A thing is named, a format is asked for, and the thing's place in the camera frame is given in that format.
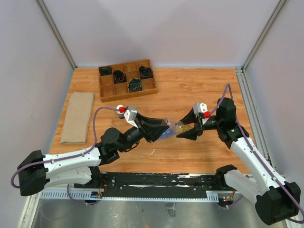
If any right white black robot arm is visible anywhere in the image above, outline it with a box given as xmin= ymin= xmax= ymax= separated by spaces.
xmin=177 ymin=97 xmax=304 ymax=225

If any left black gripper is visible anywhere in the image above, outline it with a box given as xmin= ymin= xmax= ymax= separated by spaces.
xmin=118 ymin=113 xmax=170 ymax=153

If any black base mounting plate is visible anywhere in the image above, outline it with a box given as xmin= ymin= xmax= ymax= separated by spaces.
xmin=72 ymin=172 xmax=233 ymax=199

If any grey slotted cable duct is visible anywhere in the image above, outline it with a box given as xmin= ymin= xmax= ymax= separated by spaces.
xmin=40 ymin=190 xmax=219 ymax=203

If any wooden compartment tray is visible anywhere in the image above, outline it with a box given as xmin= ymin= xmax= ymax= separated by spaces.
xmin=98 ymin=59 xmax=158 ymax=102

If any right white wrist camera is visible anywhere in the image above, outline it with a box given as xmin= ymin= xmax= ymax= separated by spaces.
xmin=193 ymin=103 xmax=208 ymax=115

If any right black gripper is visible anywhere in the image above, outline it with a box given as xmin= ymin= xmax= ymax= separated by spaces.
xmin=175 ymin=108 xmax=223 ymax=140

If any clear jar of yellow pills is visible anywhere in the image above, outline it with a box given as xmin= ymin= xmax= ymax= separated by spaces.
xmin=162 ymin=118 xmax=192 ymax=134

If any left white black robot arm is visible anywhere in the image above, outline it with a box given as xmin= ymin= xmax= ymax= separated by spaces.
xmin=13 ymin=112 xmax=169 ymax=196

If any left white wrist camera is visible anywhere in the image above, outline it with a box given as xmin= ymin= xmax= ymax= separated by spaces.
xmin=124 ymin=106 xmax=137 ymax=127

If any blue weekly pill organizer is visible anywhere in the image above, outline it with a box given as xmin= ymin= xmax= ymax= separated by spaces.
xmin=159 ymin=128 xmax=176 ymax=140

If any folded beige cloth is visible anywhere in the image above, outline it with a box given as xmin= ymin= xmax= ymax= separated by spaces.
xmin=60 ymin=92 xmax=95 ymax=144

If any brown bottle with white cap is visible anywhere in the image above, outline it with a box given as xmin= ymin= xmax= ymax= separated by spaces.
xmin=116 ymin=104 xmax=125 ymax=119

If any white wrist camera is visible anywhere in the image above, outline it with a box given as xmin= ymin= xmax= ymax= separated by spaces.
xmin=193 ymin=103 xmax=208 ymax=115
xmin=124 ymin=106 xmax=137 ymax=127

